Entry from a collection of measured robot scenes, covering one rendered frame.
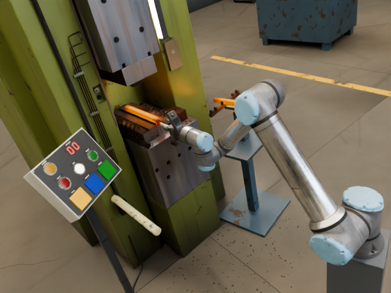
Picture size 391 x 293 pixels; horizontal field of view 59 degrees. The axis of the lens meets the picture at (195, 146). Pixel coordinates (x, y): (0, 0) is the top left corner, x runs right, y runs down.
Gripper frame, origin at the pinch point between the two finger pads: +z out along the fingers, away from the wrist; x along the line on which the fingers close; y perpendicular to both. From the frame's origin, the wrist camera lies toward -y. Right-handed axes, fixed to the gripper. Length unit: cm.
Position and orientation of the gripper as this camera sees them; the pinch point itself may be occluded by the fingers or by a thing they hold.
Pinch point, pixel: (162, 121)
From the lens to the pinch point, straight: 195.6
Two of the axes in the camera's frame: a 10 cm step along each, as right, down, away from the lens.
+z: -6.6, -2.9, 6.9
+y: 2.0, 8.2, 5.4
